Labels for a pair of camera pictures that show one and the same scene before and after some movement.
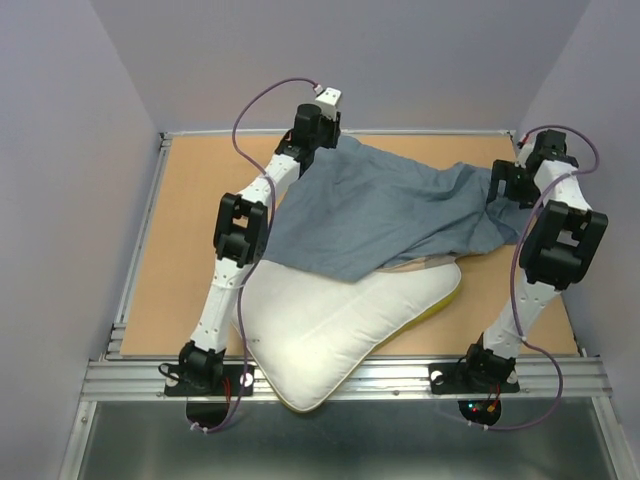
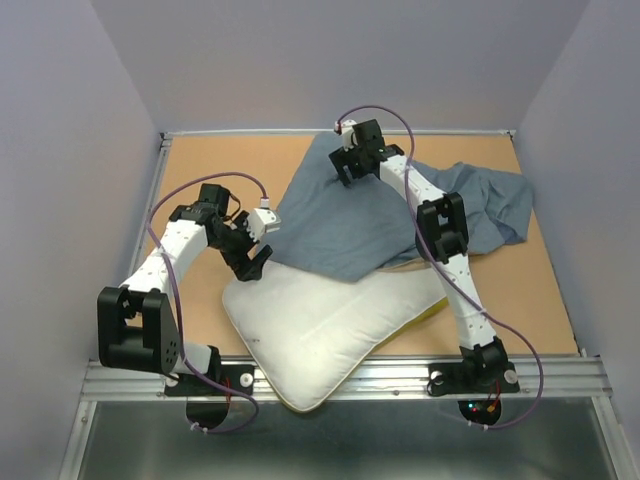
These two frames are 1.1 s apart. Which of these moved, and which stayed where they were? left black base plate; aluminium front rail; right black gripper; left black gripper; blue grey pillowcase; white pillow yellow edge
Moved: left black gripper; right black gripper
Stayed: left black base plate; aluminium front rail; white pillow yellow edge; blue grey pillowcase
